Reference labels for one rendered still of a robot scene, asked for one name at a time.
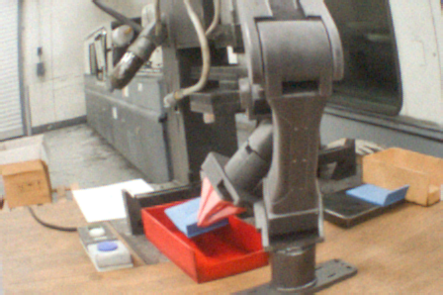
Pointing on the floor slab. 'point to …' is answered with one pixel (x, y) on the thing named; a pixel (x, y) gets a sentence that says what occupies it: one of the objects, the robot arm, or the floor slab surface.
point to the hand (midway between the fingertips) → (203, 221)
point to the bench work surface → (77, 261)
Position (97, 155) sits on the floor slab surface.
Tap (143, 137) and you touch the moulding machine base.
